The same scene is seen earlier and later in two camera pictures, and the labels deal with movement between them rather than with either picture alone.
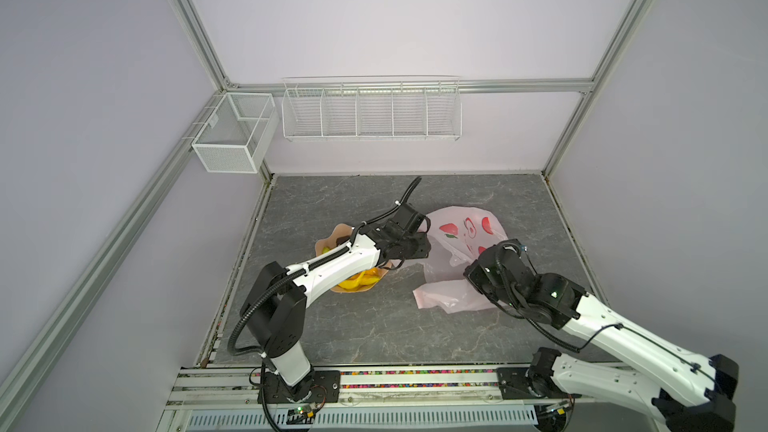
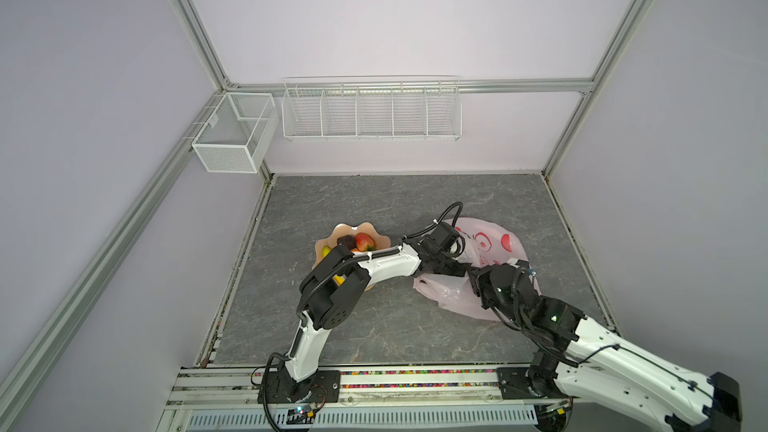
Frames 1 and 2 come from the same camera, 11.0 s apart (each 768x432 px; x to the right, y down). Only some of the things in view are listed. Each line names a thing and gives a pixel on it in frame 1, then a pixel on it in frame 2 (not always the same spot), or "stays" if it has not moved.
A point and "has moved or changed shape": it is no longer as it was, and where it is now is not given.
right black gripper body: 477,278 -> 484,283
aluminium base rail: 223,398 stays
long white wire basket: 372,107 stays
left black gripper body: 415,246 -> 449,266
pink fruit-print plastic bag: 457,234 has moved or changed shape
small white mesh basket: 243,131 stays
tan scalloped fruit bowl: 340,235 stays
